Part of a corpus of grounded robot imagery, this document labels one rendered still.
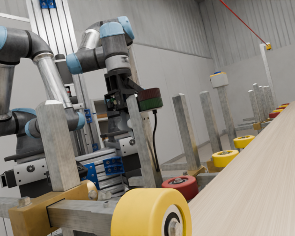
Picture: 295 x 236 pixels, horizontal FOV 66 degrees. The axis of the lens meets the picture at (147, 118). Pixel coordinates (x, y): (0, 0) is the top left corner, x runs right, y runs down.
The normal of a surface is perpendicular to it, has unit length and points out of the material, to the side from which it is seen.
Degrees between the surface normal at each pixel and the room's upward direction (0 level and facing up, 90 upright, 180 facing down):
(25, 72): 90
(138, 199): 20
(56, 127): 90
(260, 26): 90
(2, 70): 129
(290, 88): 90
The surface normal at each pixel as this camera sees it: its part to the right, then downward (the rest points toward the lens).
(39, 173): 0.36, -0.10
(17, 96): 0.76, -0.18
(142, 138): -0.57, 0.12
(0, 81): 0.31, 0.56
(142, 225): -0.61, -0.39
